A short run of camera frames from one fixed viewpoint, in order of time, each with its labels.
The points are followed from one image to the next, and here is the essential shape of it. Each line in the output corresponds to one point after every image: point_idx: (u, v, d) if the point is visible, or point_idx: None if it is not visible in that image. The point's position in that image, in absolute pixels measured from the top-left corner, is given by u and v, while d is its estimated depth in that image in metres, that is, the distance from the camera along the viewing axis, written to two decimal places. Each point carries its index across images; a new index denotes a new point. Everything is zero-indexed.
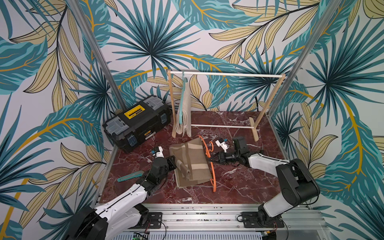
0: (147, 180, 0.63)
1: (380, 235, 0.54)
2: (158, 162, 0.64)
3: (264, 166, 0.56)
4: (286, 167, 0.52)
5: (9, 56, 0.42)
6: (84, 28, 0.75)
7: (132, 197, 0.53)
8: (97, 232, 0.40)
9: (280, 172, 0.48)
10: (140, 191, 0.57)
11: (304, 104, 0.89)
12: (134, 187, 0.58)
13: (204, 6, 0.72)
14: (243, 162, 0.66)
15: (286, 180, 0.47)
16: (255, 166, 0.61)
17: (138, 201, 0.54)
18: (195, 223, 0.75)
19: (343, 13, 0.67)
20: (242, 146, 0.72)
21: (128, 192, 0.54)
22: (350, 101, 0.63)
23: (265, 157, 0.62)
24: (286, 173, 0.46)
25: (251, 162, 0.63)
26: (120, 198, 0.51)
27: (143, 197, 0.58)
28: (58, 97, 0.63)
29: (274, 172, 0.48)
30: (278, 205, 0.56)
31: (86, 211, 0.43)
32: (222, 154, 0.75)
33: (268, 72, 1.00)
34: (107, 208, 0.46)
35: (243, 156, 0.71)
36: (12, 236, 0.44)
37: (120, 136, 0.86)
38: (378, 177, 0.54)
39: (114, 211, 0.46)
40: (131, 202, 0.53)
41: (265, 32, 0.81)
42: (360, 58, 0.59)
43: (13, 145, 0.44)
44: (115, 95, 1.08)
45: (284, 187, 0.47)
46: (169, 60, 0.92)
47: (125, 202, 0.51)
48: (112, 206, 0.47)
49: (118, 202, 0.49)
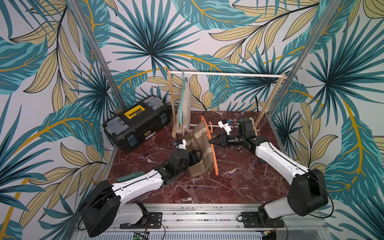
0: (166, 169, 0.62)
1: (380, 235, 0.54)
2: (179, 153, 0.62)
3: (274, 162, 0.51)
4: (303, 179, 0.47)
5: (9, 56, 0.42)
6: (84, 28, 0.75)
7: (148, 182, 0.53)
8: (108, 208, 0.40)
9: (296, 184, 0.43)
10: (157, 179, 0.56)
11: (304, 104, 0.89)
12: (152, 173, 0.57)
13: (204, 6, 0.72)
14: (249, 148, 0.59)
15: (301, 194, 0.42)
16: (264, 157, 0.54)
17: (153, 188, 0.56)
18: (195, 222, 0.75)
19: (343, 13, 0.67)
20: (248, 129, 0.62)
21: (145, 177, 0.54)
22: (350, 101, 0.63)
23: (279, 154, 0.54)
24: (304, 187, 0.42)
25: (259, 152, 0.56)
26: (137, 180, 0.51)
27: (158, 185, 0.57)
28: (58, 97, 0.63)
29: (284, 174, 0.48)
30: (281, 210, 0.56)
31: (104, 185, 0.44)
32: (224, 136, 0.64)
33: (268, 72, 1.00)
34: (122, 187, 0.47)
35: (249, 140, 0.63)
36: (12, 236, 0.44)
37: (120, 136, 0.86)
38: (378, 177, 0.54)
39: (128, 192, 0.47)
40: (147, 186, 0.53)
41: (265, 32, 0.81)
42: (359, 58, 0.60)
43: (13, 145, 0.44)
44: (115, 95, 1.08)
45: (293, 196, 0.45)
46: (169, 60, 0.92)
47: (141, 185, 0.50)
48: (128, 186, 0.48)
49: (134, 184, 0.49)
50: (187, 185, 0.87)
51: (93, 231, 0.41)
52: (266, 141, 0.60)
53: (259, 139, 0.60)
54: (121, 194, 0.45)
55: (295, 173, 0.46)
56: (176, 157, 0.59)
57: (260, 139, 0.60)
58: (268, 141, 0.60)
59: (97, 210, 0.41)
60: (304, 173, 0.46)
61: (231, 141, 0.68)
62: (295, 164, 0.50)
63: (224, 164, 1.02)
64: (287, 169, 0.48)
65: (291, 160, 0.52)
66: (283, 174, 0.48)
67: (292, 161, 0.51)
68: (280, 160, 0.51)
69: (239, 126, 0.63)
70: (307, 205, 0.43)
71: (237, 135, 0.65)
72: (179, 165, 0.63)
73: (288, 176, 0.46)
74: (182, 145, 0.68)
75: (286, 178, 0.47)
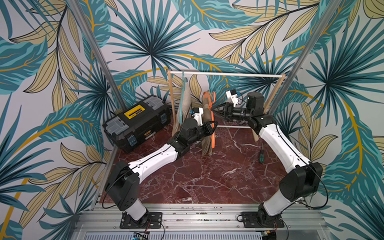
0: (178, 141, 0.61)
1: (380, 235, 0.54)
2: (187, 123, 0.58)
3: (275, 145, 0.51)
4: (302, 171, 0.49)
5: (9, 56, 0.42)
6: (84, 28, 0.75)
7: (163, 156, 0.53)
8: (128, 185, 0.42)
9: (293, 174, 0.43)
10: (170, 151, 0.55)
11: (304, 104, 0.89)
12: (165, 146, 0.57)
13: (204, 6, 0.72)
14: (254, 126, 0.56)
15: (296, 183, 0.43)
16: (267, 140, 0.52)
17: (169, 161, 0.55)
18: (195, 222, 0.75)
19: (343, 13, 0.67)
20: (257, 106, 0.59)
21: (159, 151, 0.54)
22: (350, 101, 0.63)
23: (284, 141, 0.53)
24: (301, 179, 0.43)
25: (263, 133, 0.54)
26: (151, 156, 0.51)
27: (173, 157, 0.57)
28: (58, 97, 0.62)
29: (282, 161, 0.48)
30: (276, 202, 0.57)
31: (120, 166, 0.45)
32: (229, 107, 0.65)
33: (268, 72, 1.00)
34: (139, 165, 0.47)
35: (255, 118, 0.59)
36: (12, 236, 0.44)
37: (120, 136, 0.86)
38: (378, 177, 0.54)
39: (145, 168, 0.47)
40: (162, 161, 0.53)
41: (265, 32, 0.81)
42: (360, 57, 0.59)
43: (12, 145, 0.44)
44: (115, 95, 1.08)
45: (285, 182, 0.47)
46: (169, 60, 0.92)
47: (156, 160, 0.51)
48: (144, 163, 0.48)
49: (150, 160, 0.50)
50: (187, 185, 0.87)
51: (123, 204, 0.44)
52: (274, 123, 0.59)
53: (267, 120, 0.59)
54: (138, 171, 0.45)
55: (295, 164, 0.46)
56: (185, 128, 0.56)
57: (268, 120, 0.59)
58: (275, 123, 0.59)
59: (120, 188, 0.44)
60: (304, 165, 0.46)
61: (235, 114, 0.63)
62: (298, 155, 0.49)
63: (224, 164, 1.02)
64: (287, 157, 0.47)
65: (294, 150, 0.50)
66: (281, 160, 0.48)
67: (295, 151, 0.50)
68: (283, 147, 0.50)
69: (248, 101, 0.56)
70: (297, 192, 0.44)
71: (243, 109, 0.59)
72: (190, 136, 0.63)
73: (287, 164, 0.46)
74: (197, 115, 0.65)
75: (284, 164, 0.47)
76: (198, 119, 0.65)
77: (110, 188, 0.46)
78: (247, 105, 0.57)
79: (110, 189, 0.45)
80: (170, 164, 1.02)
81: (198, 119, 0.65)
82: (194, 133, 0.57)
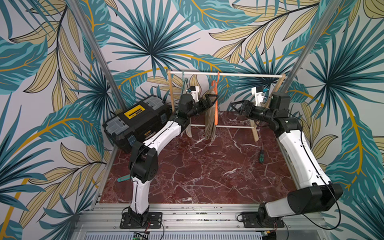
0: (179, 117, 0.67)
1: (380, 235, 0.54)
2: (185, 98, 0.64)
3: (292, 154, 0.46)
4: (317, 189, 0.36)
5: (9, 56, 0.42)
6: (84, 28, 0.75)
7: (170, 130, 0.60)
8: (150, 158, 0.49)
9: (306, 190, 0.42)
10: (175, 126, 0.62)
11: (304, 104, 0.89)
12: (169, 123, 0.63)
13: (204, 6, 0.72)
14: (275, 128, 0.50)
15: (307, 199, 0.41)
16: (284, 147, 0.49)
17: (175, 134, 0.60)
18: (195, 222, 0.75)
19: (343, 13, 0.67)
20: (281, 107, 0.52)
21: (166, 127, 0.61)
22: (350, 101, 0.63)
23: (306, 152, 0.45)
24: (314, 197, 0.39)
25: (282, 138, 0.49)
26: (161, 132, 0.58)
27: (179, 130, 0.66)
28: (58, 97, 0.62)
29: (298, 174, 0.45)
30: (281, 209, 0.56)
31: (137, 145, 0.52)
32: (249, 107, 0.61)
33: (268, 72, 1.00)
34: (153, 141, 0.55)
35: (278, 120, 0.52)
36: (12, 235, 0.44)
37: (120, 136, 0.86)
38: (378, 177, 0.54)
39: (158, 143, 0.55)
40: (170, 134, 0.61)
41: (265, 32, 0.81)
42: (359, 58, 0.60)
43: (13, 145, 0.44)
44: (115, 95, 1.08)
45: (295, 196, 0.45)
46: (169, 60, 0.92)
47: (165, 135, 0.58)
48: (156, 139, 0.55)
49: (160, 135, 0.57)
50: (187, 185, 0.87)
51: (148, 176, 0.53)
52: (300, 130, 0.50)
53: (292, 125, 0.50)
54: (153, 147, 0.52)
55: (312, 182, 0.42)
56: (183, 103, 0.64)
57: (293, 124, 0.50)
58: (301, 130, 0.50)
59: (142, 163, 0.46)
60: (323, 184, 0.41)
61: (256, 114, 0.59)
62: (318, 172, 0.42)
63: (224, 164, 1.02)
64: (306, 172, 0.43)
65: (316, 165, 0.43)
66: (297, 173, 0.45)
67: (317, 167, 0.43)
68: (303, 158, 0.45)
69: (271, 101, 0.51)
70: (306, 208, 0.42)
71: (265, 110, 0.55)
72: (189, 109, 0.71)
73: (303, 178, 0.43)
74: (194, 93, 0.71)
75: (299, 177, 0.45)
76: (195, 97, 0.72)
77: (134, 165, 0.53)
78: (270, 105, 0.52)
79: (134, 166, 0.53)
80: (170, 164, 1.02)
81: (195, 97, 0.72)
82: (191, 107, 0.71)
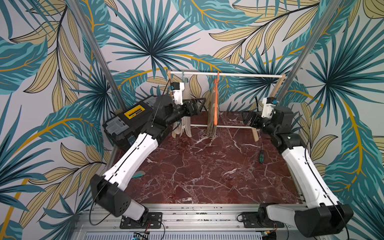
0: (155, 125, 0.53)
1: (380, 235, 0.54)
2: (161, 103, 0.49)
3: (297, 172, 0.46)
4: (326, 210, 0.38)
5: (9, 56, 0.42)
6: (84, 28, 0.75)
7: (140, 151, 0.47)
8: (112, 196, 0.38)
9: (314, 211, 0.41)
10: (147, 144, 0.49)
11: (304, 104, 0.89)
12: (141, 139, 0.49)
13: (205, 6, 0.73)
14: (278, 144, 0.50)
15: (316, 221, 0.39)
16: (289, 164, 0.48)
17: (150, 151, 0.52)
18: (195, 223, 0.75)
19: (343, 13, 0.67)
20: (284, 123, 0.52)
21: (134, 147, 0.47)
22: (349, 101, 0.63)
23: (310, 170, 0.45)
24: (324, 218, 0.37)
25: (285, 155, 0.48)
26: (129, 154, 0.46)
27: (154, 145, 0.51)
28: (58, 97, 0.63)
29: (304, 192, 0.44)
30: (283, 218, 0.56)
31: (94, 181, 0.41)
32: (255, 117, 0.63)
33: (268, 72, 1.00)
34: (118, 169, 0.43)
35: (280, 136, 0.52)
36: (12, 236, 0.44)
37: (120, 136, 0.86)
38: (378, 177, 0.54)
39: (124, 172, 0.43)
40: (140, 156, 0.48)
41: (265, 32, 0.81)
42: (359, 58, 0.60)
43: (13, 145, 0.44)
44: (115, 95, 1.08)
45: (303, 218, 0.44)
46: (169, 60, 0.92)
47: (134, 159, 0.46)
48: (121, 167, 0.43)
49: (127, 161, 0.45)
50: (187, 185, 0.87)
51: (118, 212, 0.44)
52: (303, 146, 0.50)
53: (294, 141, 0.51)
54: (117, 180, 0.41)
55: (320, 202, 0.40)
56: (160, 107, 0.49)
57: (295, 140, 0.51)
58: (304, 146, 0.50)
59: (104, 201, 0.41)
60: (331, 204, 0.40)
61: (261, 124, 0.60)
62: (325, 191, 0.42)
63: (224, 164, 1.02)
64: (312, 191, 0.42)
65: (322, 183, 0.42)
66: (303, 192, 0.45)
67: (323, 186, 0.43)
68: (309, 177, 0.44)
69: (275, 115, 0.51)
70: (315, 230, 0.40)
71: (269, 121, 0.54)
72: (167, 115, 0.56)
73: (309, 197, 0.43)
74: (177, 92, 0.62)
75: (306, 197, 0.44)
76: (178, 99, 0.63)
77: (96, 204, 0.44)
78: (274, 119, 0.52)
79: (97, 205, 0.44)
80: (170, 164, 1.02)
81: (178, 98, 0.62)
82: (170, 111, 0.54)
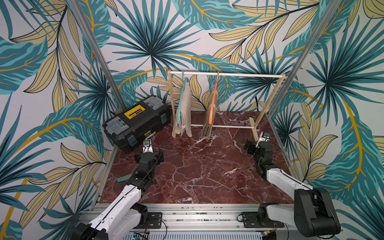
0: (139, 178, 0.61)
1: (380, 235, 0.54)
2: (146, 157, 0.62)
3: (281, 185, 0.54)
4: (305, 193, 0.47)
5: (9, 56, 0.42)
6: (84, 28, 0.75)
7: (128, 199, 0.52)
8: None
9: (297, 197, 0.44)
10: (134, 192, 0.55)
11: (304, 104, 0.89)
12: (127, 190, 0.55)
13: (205, 6, 0.73)
14: (261, 173, 0.64)
15: (303, 207, 0.43)
16: (273, 181, 0.58)
17: (133, 203, 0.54)
18: (195, 222, 0.75)
19: (343, 13, 0.67)
20: (265, 155, 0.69)
21: (121, 196, 0.52)
22: (350, 101, 0.63)
23: (286, 175, 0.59)
24: (305, 201, 0.43)
25: (269, 176, 0.60)
26: (116, 202, 0.50)
27: (138, 195, 0.57)
28: (58, 97, 0.63)
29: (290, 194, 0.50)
30: (284, 218, 0.55)
31: (81, 228, 0.41)
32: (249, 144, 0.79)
33: (268, 72, 1.00)
34: (103, 219, 0.44)
35: (262, 166, 0.67)
36: (12, 236, 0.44)
37: (120, 136, 0.86)
38: (378, 177, 0.54)
39: (111, 219, 0.45)
40: (127, 204, 0.52)
41: (265, 33, 0.81)
42: (359, 58, 0.60)
43: (13, 145, 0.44)
44: (115, 95, 1.08)
45: (299, 215, 0.45)
46: (169, 60, 0.92)
47: (121, 206, 0.49)
48: (108, 215, 0.46)
49: (115, 207, 0.48)
50: (187, 185, 0.87)
51: None
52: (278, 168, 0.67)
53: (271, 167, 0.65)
54: (104, 226, 0.43)
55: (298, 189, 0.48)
56: (144, 161, 0.60)
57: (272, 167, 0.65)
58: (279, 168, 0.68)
59: None
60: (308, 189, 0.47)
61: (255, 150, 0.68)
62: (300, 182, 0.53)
63: (224, 164, 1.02)
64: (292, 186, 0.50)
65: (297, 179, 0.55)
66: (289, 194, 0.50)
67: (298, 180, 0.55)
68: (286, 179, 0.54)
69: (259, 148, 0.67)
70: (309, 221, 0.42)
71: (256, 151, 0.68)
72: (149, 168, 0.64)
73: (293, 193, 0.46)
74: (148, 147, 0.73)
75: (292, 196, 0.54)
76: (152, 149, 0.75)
77: None
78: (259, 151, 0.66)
79: None
80: (170, 164, 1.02)
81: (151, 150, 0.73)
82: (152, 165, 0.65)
